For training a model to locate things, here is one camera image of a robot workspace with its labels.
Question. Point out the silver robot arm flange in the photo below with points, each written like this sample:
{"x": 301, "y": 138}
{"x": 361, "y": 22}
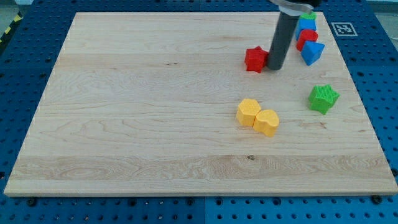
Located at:
{"x": 296, "y": 7}

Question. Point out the red circle block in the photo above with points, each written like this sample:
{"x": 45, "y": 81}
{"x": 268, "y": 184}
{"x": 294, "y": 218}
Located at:
{"x": 306, "y": 35}

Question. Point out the green circle block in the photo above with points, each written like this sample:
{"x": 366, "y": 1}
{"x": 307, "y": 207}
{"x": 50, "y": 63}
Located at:
{"x": 309, "y": 16}

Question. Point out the yellow hexagon block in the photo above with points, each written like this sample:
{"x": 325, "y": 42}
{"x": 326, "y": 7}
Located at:
{"x": 247, "y": 111}

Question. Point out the light wooden board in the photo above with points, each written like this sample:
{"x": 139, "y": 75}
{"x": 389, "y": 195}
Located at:
{"x": 145, "y": 103}

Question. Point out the yellow heart block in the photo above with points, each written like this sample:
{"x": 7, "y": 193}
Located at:
{"x": 266, "y": 122}

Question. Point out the red star block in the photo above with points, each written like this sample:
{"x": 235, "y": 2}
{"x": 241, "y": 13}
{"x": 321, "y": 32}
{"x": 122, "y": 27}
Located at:
{"x": 256, "y": 59}

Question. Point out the green star block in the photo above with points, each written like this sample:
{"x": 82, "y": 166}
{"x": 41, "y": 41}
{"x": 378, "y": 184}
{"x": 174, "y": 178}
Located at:
{"x": 322, "y": 98}

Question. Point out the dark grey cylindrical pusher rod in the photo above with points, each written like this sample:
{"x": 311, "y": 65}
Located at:
{"x": 282, "y": 38}

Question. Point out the blue triangle block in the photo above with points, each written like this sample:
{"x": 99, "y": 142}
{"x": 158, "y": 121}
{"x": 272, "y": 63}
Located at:
{"x": 312, "y": 51}

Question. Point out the blue square block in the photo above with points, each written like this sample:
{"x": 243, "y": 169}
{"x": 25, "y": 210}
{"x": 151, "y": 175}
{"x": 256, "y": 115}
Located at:
{"x": 304, "y": 24}

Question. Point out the white fiducial marker tag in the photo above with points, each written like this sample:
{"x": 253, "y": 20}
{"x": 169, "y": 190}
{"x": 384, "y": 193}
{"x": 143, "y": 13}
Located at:
{"x": 344, "y": 29}

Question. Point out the yellow black hazard tape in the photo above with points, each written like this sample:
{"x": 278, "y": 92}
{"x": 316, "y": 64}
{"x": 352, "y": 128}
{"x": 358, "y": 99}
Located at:
{"x": 10, "y": 30}

